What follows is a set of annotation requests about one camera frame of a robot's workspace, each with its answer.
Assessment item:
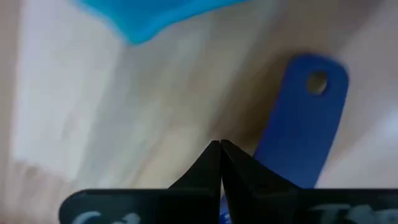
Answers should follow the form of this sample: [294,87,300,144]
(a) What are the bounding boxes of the teal measuring cup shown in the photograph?
[73,0,250,46]

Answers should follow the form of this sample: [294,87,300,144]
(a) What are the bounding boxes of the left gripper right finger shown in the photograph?
[220,139,300,224]

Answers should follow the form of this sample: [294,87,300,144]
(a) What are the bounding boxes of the dark blue measuring cup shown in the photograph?
[219,52,350,224]

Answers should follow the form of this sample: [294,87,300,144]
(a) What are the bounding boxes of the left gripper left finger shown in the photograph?
[157,139,223,224]

